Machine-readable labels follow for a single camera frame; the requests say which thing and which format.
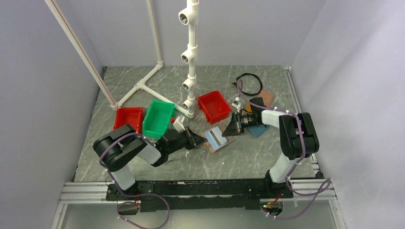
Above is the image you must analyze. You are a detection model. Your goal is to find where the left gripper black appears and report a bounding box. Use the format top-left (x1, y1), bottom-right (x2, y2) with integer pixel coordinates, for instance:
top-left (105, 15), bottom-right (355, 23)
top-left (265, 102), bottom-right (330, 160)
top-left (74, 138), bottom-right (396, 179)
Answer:
top-left (167, 126), bottom-right (207, 155)

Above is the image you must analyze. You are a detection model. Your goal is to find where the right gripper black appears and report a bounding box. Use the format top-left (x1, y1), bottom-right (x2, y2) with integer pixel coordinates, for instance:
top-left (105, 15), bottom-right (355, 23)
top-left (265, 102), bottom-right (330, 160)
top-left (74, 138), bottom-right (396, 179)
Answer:
top-left (222, 112), bottom-right (260, 137)

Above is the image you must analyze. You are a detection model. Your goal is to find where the brown card holder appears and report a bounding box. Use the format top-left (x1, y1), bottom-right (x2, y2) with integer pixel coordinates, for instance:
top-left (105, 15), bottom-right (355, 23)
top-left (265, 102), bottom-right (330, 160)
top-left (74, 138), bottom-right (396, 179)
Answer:
top-left (202, 125), bottom-right (235, 153)

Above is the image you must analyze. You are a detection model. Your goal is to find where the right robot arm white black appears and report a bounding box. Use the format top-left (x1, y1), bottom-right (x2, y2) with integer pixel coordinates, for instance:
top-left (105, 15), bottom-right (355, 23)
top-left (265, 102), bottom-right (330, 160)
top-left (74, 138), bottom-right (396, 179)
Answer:
top-left (222, 97), bottom-right (320, 198)

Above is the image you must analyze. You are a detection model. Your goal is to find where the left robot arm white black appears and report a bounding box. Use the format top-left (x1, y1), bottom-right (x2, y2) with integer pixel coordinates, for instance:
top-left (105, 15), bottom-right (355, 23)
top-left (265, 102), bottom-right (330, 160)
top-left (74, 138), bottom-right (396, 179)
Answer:
top-left (93, 124), bottom-right (207, 200)

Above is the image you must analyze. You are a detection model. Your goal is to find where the blue card holder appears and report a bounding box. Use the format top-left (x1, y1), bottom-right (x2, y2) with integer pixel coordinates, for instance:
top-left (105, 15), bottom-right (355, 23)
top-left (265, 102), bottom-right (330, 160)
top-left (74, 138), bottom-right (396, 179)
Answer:
top-left (246, 125), bottom-right (269, 138)

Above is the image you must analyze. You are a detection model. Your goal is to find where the orange card holder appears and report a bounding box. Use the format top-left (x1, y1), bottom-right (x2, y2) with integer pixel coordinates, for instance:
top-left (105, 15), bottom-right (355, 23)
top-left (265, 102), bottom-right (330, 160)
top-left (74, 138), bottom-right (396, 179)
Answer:
top-left (245, 103), bottom-right (252, 114)

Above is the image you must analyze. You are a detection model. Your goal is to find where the pink card holder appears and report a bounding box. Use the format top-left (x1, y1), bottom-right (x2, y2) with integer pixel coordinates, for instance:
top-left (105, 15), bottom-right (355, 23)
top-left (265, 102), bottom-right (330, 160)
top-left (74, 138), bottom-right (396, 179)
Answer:
top-left (259, 90), bottom-right (274, 107)

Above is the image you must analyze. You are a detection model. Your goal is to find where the red bin right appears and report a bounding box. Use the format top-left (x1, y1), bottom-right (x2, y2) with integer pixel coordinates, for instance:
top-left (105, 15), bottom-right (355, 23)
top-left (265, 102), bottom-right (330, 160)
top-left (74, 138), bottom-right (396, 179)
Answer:
top-left (197, 91), bottom-right (231, 125)

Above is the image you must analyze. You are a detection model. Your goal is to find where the red bin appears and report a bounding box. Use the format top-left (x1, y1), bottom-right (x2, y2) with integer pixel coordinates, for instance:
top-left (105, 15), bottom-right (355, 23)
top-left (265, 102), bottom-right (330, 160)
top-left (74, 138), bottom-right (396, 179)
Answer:
top-left (113, 107), bottom-right (144, 134)
top-left (197, 91), bottom-right (231, 125)

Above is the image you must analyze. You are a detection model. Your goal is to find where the green bin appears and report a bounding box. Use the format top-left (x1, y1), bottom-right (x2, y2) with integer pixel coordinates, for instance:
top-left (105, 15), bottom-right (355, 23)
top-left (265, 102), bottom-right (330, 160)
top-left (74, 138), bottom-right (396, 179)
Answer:
top-left (142, 100), bottom-right (175, 138)

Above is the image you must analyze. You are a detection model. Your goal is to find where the red bin left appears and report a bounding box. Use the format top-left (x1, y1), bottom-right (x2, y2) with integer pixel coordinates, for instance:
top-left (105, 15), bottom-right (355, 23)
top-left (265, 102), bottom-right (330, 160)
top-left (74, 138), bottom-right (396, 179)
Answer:
top-left (113, 107), bottom-right (144, 134)

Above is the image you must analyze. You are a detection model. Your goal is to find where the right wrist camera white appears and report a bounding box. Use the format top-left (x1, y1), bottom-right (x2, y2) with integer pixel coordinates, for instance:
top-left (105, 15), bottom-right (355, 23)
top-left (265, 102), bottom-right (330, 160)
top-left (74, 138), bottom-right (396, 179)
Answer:
top-left (231, 97), bottom-right (242, 112)

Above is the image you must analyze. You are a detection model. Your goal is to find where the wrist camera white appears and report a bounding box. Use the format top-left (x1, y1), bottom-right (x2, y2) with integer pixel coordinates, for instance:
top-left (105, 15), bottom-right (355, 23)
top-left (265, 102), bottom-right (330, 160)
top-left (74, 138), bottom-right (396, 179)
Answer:
top-left (170, 115), bottom-right (185, 133)
top-left (231, 97), bottom-right (242, 112)

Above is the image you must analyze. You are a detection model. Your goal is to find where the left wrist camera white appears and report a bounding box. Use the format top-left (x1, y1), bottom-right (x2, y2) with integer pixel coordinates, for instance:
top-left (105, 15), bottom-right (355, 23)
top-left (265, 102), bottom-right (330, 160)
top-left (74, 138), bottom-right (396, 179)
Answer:
top-left (170, 115), bottom-right (185, 133)

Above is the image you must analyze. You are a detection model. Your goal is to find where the black cable loop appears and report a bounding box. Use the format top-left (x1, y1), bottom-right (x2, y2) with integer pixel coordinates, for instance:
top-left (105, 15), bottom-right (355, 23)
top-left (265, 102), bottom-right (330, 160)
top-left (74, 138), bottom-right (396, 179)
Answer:
top-left (231, 73), bottom-right (264, 97)

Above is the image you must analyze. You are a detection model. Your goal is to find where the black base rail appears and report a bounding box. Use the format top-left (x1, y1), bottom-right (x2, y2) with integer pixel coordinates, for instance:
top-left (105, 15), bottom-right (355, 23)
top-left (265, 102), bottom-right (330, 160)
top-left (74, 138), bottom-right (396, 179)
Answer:
top-left (105, 178), bottom-right (295, 213)

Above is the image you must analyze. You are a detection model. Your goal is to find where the white pvc pipe frame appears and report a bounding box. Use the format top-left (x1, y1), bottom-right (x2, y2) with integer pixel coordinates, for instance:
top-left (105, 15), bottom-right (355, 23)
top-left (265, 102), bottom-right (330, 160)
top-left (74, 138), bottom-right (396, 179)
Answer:
top-left (45, 0), bottom-right (187, 117)

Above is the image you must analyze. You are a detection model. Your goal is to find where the aluminium frame rail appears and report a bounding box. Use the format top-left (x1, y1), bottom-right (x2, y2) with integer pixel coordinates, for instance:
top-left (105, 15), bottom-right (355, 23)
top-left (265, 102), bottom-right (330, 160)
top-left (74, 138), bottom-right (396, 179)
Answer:
top-left (50, 178), bottom-right (347, 229)

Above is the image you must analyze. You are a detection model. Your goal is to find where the white pvc fitting post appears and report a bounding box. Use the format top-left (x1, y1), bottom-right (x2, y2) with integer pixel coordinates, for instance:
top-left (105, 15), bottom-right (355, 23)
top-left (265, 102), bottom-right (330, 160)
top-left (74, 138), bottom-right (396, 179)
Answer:
top-left (178, 0), bottom-right (200, 118)

